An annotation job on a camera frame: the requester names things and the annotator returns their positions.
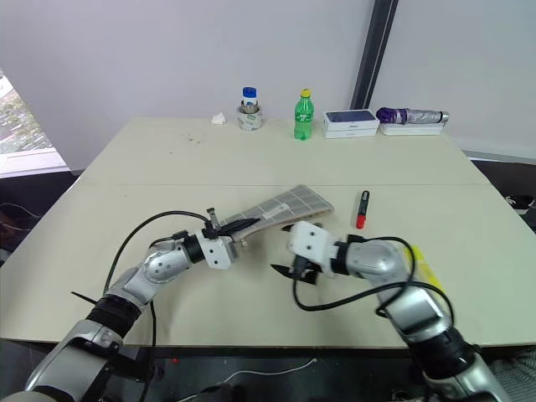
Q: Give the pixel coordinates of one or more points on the grey mesh fabric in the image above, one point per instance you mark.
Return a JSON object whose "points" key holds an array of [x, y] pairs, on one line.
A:
{"points": [[517, 372]]}

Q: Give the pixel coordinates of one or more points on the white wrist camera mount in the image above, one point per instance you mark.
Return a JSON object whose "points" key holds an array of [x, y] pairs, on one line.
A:
{"points": [[310, 243], [215, 251]]}

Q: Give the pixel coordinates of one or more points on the grid-pattern zip pouch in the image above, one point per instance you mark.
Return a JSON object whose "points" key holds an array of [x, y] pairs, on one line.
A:
{"points": [[289, 206]]}

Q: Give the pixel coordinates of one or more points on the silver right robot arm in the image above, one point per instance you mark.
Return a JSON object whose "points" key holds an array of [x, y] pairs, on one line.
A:
{"points": [[412, 307]]}

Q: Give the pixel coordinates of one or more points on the brown crumbs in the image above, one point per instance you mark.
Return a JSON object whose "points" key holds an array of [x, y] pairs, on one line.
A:
{"points": [[192, 139]]}

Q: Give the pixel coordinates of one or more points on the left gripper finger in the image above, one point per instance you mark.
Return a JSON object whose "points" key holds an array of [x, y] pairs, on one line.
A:
{"points": [[240, 221], [234, 230]]}

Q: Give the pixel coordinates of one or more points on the black shoes on floor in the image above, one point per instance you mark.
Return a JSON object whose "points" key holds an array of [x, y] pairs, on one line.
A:
{"points": [[523, 203]]}

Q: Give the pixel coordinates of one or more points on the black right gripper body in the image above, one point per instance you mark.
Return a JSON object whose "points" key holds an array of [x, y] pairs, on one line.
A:
{"points": [[305, 272]]}

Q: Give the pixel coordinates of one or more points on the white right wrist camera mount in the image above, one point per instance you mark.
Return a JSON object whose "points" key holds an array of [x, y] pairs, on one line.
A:
{"points": [[310, 243]]}

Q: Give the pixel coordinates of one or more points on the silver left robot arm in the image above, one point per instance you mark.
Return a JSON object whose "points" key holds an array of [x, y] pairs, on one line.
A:
{"points": [[161, 266]]}

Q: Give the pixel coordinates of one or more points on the roll of packing tape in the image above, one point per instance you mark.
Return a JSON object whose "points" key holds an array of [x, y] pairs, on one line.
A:
{"points": [[250, 120]]}

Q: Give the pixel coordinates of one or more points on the green plastic soda bottle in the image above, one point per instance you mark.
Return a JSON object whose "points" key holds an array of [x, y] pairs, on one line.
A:
{"points": [[303, 119]]}

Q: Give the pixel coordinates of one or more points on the phone box with dark lid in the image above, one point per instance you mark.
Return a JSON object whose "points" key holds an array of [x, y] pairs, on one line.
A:
{"points": [[351, 117]]}

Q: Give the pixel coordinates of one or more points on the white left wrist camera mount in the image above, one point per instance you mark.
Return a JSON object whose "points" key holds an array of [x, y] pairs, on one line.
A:
{"points": [[215, 251]]}

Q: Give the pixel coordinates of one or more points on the flat white box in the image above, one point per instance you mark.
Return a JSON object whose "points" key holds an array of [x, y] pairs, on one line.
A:
{"points": [[410, 129]]}

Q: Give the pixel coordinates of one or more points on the crumpled white tissue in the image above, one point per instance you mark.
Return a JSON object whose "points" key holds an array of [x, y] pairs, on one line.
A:
{"points": [[218, 119]]}

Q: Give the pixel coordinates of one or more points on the yellow highlighter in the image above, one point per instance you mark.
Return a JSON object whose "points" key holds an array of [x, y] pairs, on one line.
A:
{"points": [[428, 270]]}

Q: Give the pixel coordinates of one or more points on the red marker with black cap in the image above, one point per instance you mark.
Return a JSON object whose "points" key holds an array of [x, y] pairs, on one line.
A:
{"points": [[362, 209]]}

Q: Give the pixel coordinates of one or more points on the window with outdoor view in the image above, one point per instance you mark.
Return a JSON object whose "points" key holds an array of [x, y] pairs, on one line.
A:
{"points": [[23, 130]]}

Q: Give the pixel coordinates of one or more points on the dark vertical wall frame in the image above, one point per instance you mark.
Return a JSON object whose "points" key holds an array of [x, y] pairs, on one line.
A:
{"points": [[372, 54]]}

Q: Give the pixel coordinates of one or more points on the purple and grey folded umbrella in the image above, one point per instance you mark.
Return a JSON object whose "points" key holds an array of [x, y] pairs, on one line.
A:
{"points": [[412, 114]]}

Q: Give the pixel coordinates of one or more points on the white phone box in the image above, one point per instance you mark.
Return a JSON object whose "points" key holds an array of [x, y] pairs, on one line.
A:
{"points": [[349, 134]]}

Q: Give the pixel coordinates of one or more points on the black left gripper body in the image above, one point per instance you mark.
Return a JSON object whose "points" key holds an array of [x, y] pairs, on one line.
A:
{"points": [[211, 231]]}

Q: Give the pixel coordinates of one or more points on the small blue-capped bottle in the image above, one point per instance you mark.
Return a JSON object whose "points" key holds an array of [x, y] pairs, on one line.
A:
{"points": [[249, 98]]}

